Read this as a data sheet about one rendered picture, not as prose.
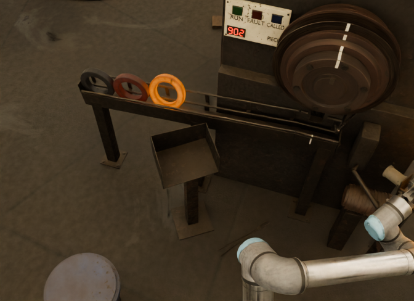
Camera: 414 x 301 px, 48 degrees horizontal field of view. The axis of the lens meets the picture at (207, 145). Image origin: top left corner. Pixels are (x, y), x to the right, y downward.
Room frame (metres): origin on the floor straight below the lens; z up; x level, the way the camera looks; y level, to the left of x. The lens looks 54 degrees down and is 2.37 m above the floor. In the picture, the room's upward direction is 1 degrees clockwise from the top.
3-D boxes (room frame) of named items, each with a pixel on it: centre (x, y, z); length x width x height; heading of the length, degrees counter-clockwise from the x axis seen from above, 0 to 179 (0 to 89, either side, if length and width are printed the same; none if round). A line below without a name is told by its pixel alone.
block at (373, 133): (1.23, -0.71, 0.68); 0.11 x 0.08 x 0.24; 163
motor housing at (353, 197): (1.06, -0.76, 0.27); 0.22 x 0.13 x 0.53; 73
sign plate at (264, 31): (1.49, -0.19, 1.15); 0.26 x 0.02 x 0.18; 73
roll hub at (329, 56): (1.20, -0.45, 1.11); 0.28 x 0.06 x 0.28; 73
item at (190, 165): (1.18, 0.10, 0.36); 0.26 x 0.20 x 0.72; 108
